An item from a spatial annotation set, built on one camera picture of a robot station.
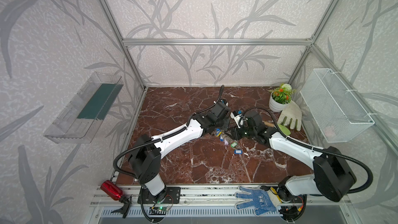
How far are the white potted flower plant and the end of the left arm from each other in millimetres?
487

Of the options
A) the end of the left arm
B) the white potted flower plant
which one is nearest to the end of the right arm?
the end of the left arm

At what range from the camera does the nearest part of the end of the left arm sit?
23.2 inches
